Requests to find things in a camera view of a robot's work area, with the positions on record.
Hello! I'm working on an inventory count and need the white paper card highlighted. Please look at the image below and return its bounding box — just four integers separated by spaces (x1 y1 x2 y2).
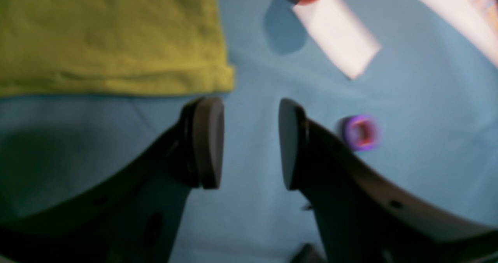
292 0 381 80

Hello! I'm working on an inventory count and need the purple tape roll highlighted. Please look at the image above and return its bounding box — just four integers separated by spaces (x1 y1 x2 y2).
338 114 380 151

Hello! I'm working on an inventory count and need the blue table cloth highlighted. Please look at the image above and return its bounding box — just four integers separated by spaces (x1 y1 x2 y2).
1 0 497 263

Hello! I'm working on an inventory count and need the olive green t-shirt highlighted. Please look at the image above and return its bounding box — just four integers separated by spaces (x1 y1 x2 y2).
0 0 235 97

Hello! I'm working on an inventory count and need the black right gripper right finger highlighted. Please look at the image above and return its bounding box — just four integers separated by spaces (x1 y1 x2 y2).
279 98 498 263

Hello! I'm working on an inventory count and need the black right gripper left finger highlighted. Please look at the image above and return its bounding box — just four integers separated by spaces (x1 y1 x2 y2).
1 97 224 263

